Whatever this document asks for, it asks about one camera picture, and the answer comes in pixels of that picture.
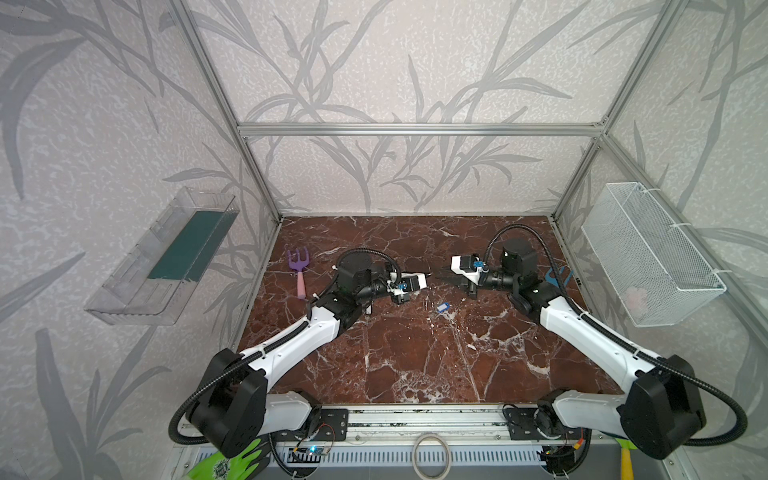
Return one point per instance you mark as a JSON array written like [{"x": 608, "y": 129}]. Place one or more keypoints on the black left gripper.
[{"x": 395, "y": 288}]

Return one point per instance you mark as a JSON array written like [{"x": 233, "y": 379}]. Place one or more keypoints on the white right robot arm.
[{"x": 654, "y": 409}]

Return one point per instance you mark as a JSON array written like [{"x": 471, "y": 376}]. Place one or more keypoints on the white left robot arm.
[{"x": 234, "y": 403}]

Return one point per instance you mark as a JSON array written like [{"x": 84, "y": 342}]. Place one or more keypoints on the purple pink garden fork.
[{"x": 298, "y": 260}]

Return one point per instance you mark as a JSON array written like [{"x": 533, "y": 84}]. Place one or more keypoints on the green black work glove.
[{"x": 245, "y": 466}]

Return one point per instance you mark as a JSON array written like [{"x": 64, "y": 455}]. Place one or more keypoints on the green yellow toy shovel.
[{"x": 626, "y": 465}]

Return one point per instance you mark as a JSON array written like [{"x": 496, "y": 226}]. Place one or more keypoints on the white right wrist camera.
[{"x": 470, "y": 267}]

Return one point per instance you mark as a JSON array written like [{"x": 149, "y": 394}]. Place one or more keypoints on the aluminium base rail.
[{"x": 440, "y": 435}]

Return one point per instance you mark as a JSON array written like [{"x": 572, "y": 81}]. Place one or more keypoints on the white wire mesh basket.
[{"x": 660, "y": 277}]

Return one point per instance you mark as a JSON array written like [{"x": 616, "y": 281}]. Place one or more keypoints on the clear plastic wall shelf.
[{"x": 152, "y": 285}]

